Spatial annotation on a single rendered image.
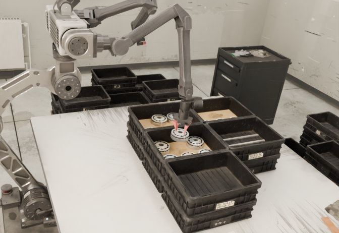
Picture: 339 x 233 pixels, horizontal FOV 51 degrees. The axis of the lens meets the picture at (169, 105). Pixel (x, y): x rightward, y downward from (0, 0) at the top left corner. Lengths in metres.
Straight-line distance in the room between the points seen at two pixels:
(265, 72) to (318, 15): 2.07
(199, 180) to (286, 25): 4.42
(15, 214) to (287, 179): 1.71
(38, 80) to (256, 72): 2.23
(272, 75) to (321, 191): 1.76
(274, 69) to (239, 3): 2.37
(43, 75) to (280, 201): 1.48
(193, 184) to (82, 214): 0.57
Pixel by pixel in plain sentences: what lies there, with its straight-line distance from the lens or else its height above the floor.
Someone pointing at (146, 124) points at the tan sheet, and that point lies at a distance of 2.32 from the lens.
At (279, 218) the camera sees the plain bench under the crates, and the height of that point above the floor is 0.70.
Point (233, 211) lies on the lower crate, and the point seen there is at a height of 0.78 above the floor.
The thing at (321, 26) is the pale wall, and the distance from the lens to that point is 5.57.
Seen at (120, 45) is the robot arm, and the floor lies 1.45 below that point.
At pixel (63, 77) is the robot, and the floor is 1.20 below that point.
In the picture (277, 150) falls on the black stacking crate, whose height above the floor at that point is 0.86.
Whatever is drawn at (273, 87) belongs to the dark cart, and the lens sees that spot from 3.90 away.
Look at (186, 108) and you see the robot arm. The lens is 1.97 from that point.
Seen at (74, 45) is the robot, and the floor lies 1.46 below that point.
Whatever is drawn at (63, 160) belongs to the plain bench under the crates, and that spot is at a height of 0.70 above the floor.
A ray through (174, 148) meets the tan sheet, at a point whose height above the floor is 0.83.
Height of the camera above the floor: 1.99
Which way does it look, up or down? 27 degrees down
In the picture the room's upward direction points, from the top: 7 degrees clockwise
